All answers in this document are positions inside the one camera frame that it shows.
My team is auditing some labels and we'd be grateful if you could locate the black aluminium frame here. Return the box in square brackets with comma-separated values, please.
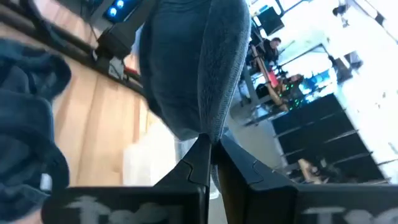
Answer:
[0, 0, 147, 96]

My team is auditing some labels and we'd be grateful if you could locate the black partition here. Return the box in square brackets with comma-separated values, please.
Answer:
[271, 93, 388, 185]

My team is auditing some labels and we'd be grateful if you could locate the person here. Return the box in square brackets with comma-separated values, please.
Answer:
[262, 36, 282, 63]

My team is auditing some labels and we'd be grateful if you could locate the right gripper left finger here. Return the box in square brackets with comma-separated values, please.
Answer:
[40, 134, 211, 224]

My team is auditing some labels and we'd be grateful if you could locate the dark blue cap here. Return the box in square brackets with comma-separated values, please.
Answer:
[0, 39, 72, 222]

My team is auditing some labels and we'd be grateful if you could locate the black monitor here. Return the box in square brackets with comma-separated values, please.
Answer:
[257, 6, 285, 37]

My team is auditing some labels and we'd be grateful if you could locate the blue-grey cap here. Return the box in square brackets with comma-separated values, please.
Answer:
[138, 0, 252, 194]

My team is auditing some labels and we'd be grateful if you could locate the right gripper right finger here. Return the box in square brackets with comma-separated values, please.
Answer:
[214, 138, 398, 224]

